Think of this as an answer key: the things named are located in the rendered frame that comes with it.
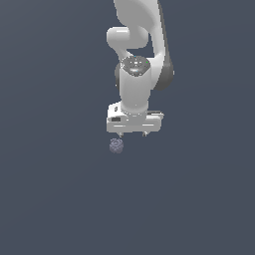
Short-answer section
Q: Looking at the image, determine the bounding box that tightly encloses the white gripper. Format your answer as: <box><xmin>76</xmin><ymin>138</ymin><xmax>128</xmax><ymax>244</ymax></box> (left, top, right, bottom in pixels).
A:
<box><xmin>106</xmin><ymin>103</ymin><xmax>165</xmax><ymax>138</ymax></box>

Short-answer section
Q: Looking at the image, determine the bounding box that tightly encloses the small grey-purple round object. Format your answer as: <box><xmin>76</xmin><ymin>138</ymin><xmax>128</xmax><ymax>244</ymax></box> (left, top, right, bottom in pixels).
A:
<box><xmin>109</xmin><ymin>137</ymin><xmax>125</xmax><ymax>154</ymax></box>

